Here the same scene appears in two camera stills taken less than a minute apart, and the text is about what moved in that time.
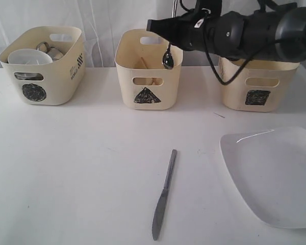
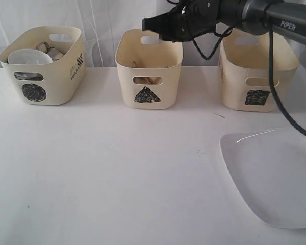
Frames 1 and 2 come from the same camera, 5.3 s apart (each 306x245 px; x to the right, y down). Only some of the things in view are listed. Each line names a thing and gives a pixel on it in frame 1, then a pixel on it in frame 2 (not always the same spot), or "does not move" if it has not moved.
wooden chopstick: [144, 63] -> [150, 80]
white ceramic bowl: [29, 56] does not move
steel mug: [55, 53] does not move
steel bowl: [28, 76] does not move
